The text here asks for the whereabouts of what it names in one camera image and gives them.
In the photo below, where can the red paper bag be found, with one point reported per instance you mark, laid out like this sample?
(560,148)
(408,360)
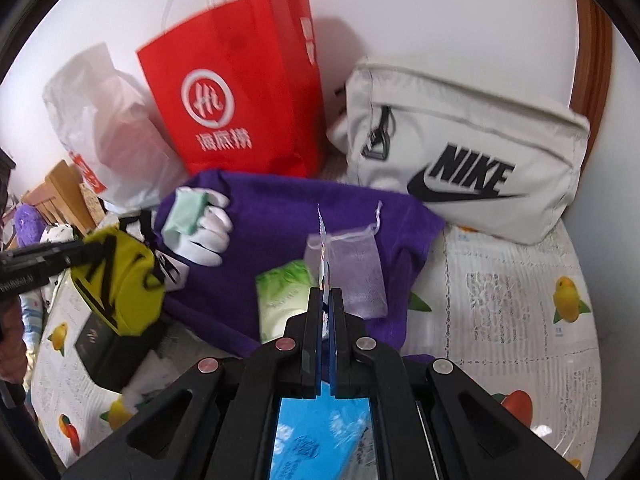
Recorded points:
(235,95)

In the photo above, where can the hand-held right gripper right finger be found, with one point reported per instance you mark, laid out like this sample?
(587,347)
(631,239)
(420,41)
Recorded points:
(340,320)

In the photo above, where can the fruit-print tablecloth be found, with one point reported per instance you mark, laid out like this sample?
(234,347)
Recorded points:
(500,320)

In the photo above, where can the brown wooden door frame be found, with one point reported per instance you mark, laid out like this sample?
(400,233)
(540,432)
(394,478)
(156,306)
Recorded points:
(595,60)

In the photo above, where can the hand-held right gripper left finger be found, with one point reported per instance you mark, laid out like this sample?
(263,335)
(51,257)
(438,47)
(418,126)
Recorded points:
(312,320)

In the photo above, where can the purple towel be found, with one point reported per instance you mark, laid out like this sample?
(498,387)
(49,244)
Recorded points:
(270,220)

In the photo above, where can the white glove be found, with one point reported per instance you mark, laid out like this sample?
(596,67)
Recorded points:
(210,232)

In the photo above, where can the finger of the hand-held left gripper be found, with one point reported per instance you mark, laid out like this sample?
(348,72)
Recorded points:
(50,256)

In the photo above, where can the white pillow with black flowers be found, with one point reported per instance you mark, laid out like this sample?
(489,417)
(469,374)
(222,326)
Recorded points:
(55,233)

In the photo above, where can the green and white tissue packet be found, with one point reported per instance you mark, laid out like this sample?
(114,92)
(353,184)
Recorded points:
(282,295)

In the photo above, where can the mint green soap bar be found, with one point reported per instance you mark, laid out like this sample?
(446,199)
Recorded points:
(185,212)

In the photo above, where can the white plastic shopping bag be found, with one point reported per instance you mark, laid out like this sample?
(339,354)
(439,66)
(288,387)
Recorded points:
(115,150)

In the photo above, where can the blue tissue pack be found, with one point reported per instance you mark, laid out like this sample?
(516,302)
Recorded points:
(320,435)

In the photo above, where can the dark tea tin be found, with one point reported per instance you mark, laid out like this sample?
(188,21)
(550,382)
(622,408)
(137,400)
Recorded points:
(100,347)

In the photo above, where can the grey waist bag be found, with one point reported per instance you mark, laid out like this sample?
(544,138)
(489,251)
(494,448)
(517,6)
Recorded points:
(450,150)

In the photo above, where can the wooden headboard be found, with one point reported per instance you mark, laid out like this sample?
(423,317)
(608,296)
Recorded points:
(57,190)

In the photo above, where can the purple plush toy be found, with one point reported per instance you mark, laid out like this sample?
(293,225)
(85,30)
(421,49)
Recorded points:
(27,225)

